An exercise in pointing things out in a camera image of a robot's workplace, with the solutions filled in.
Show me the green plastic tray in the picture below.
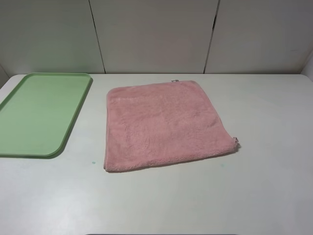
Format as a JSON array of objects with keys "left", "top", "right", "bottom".
[{"left": 0, "top": 73, "right": 93, "bottom": 159}]

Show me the pink fluffy towel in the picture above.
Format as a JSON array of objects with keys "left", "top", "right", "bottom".
[{"left": 104, "top": 81, "right": 239, "bottom": 172}]

